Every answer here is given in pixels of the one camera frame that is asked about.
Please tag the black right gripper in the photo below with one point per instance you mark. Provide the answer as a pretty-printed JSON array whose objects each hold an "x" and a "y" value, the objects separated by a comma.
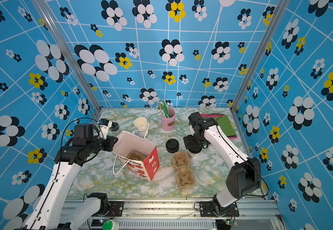
[{"x": 192, "y": 143}]

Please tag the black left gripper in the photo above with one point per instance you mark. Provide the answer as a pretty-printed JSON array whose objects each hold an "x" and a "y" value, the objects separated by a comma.
[{"x": 110, "y": 141}]

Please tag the red white paper gift bag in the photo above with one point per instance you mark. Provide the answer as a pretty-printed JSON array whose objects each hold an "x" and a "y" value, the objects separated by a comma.
[{"x": 128, "y": 142}]

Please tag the brown pulp cup carrier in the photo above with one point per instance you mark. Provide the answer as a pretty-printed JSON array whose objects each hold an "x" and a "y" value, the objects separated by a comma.
[{"x": 185, "y": 178}]

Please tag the white paper coffee cup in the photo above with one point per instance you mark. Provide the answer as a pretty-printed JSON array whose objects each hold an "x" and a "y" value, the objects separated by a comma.
[{"x": 193, "y": 154}]

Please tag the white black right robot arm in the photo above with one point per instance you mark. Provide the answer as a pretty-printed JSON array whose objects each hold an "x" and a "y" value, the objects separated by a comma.
[{"x": 244, "y": 172}]

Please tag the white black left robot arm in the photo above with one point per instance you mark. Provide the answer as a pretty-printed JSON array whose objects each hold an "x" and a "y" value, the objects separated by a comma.
[{"x": 87, "y": 141}]

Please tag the clear jar black lid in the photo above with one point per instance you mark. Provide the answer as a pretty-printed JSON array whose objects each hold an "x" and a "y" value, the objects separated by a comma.
[{"x": 115, "y": 128}]

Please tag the pink straw holder cup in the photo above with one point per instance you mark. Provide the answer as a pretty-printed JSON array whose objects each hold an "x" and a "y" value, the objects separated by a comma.
[{"x": 168, "y": 124}]

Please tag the stack of white paper cups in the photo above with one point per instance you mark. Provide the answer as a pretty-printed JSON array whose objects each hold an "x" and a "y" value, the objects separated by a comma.
[{"x": 142, "y": 126}]

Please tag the green wrapped straws bundle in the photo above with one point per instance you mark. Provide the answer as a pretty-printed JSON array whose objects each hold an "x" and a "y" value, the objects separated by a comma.
[{"x": 163, "y": 109}]

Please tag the green push button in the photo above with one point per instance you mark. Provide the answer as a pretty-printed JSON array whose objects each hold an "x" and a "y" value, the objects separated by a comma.
[{"x": 110, "y": 225}]

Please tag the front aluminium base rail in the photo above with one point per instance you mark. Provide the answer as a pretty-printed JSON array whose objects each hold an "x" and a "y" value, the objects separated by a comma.
[{"x": 250, "y": 213}]

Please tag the right aluminium frame post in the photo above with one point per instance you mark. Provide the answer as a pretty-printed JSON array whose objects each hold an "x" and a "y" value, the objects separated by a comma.
[{"x": 269, "y": 32}]

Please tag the aluminium frame post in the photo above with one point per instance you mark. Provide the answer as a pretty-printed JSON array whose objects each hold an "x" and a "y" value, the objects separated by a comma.
[
  {"x": 53, "y": 27},
  {"x": 269, "y": 32}
]

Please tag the left aluminium frame post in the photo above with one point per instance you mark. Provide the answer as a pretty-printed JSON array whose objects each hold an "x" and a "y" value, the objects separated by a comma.
[{"x": 53, "y": 27}]

